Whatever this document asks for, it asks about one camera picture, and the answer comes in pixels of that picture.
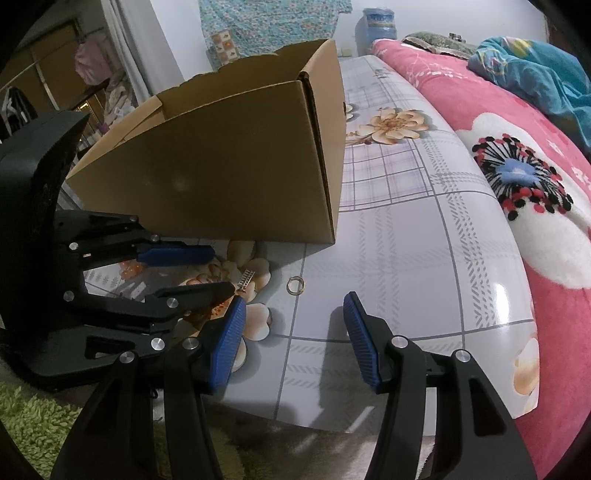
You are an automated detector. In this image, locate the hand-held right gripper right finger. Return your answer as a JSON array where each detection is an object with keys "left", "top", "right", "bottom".
[{"left": 342, "top": 291, "right": 539, "bottom": 480}]

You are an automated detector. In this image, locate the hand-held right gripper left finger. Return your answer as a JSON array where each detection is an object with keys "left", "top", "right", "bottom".
[{"left": 50, "top": 295, "right": 247, "bottom": 480}]

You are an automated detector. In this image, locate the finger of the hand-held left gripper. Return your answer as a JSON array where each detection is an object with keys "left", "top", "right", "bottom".
[
  {"left": 62, "top": 281, "right": 237, "bottom": 363},
  {"left": 55, "top": 210, "right": 216, "bottom": 273}
]

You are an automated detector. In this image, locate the brown cardboard box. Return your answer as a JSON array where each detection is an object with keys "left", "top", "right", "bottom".
[{"left": 65, "top": 39, "right": 347, "bottom": 245}]

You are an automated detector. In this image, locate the floral plaid plastic mat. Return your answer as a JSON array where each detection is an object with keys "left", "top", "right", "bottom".
[{"left": 83, "top": 54, "right": 541, "bottom": 435}]

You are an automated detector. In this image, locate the brown wooden cabinet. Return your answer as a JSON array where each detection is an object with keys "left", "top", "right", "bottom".
[{"left": 0, "top": 21, "right": 88, "bottom": 121}]

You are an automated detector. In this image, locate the pink hanging garment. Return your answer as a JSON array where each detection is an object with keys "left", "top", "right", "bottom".
[{"left": 75, "top": 39, "right": 110, "bottom": 85}]

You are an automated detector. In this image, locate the white curtain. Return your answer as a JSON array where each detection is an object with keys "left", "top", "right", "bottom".
[{"left": 102, "top": 0, "right": 160, "bottom": 116}]

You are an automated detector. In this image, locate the pink floral blanket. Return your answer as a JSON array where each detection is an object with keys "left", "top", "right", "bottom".
[{"left": 372, "top": 38, "right": 591, "bottom": 480}]

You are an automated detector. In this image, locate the green fluffy cloth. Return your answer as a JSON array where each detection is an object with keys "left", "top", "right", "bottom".
[{"left": 0, "top": 364, "right": 167, "bottom": 480}]

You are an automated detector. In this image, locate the orange checkered cloth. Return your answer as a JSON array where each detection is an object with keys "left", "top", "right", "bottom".
[{"left": 210, "top": 30, "right": 242, "bottom": 63}]

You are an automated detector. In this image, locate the teal floral hanging garment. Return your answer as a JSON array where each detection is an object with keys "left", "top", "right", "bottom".
[{"left": 198, "top": 0, "right": 354, "bottom": 58}]

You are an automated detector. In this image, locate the blue water jug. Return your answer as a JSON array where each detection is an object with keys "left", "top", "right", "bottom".
[{"left": 355, "top": 7, "right": 398, "bottom": 58}]

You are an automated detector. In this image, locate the olive patterned pillow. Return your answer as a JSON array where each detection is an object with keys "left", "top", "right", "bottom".
[{"left": 402, "top": 31, "right": 478, "bottom": 57}]

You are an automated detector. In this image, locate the teal patterned blanket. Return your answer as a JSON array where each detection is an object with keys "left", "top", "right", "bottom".
[{"left": 468, "top": 37, "right": 591, "bottom": 153}]

